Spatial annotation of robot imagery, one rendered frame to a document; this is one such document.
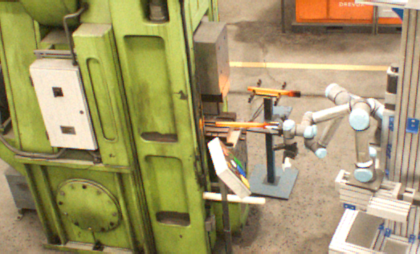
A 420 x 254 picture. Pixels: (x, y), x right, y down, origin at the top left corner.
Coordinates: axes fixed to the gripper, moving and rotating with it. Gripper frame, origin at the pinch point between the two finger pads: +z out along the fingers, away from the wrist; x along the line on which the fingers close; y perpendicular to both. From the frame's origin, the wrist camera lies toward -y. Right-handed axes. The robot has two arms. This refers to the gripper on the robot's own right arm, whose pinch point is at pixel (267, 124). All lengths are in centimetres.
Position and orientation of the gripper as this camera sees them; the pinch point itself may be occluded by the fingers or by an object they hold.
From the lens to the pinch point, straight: 453.5
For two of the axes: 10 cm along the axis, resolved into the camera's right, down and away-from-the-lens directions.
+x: 2.5, -5.9, 7.7
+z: -9.6, -0.6, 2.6
